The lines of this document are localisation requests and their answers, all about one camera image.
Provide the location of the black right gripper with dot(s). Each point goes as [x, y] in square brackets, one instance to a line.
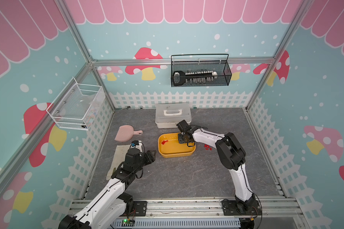
[179, 136]

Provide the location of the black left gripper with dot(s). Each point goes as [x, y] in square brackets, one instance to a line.
[149, 156]

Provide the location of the yellow plastic storage box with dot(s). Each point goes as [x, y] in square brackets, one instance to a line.
[172, 148]

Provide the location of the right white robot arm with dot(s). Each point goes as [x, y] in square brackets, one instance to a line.
[231, 155]

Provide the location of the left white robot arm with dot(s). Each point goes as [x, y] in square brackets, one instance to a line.
[112, 202]

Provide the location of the white lidded plastic box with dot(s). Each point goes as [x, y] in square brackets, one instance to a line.
[169, 115]

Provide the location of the white work glove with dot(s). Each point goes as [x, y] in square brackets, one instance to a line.
[119, 157]

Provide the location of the black socket set holder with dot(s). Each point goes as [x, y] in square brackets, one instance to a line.
[179, 78]

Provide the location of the small green circuit board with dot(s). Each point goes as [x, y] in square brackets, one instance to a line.
[128, 223]

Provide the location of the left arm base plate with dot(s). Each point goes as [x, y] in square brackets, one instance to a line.
[138, 209]

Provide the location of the black wire wall basket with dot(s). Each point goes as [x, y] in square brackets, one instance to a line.
[193, 70]

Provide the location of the white wire wall basket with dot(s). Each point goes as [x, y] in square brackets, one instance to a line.
[77, 106]

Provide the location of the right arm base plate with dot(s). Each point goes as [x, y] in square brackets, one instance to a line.
[232, 207]

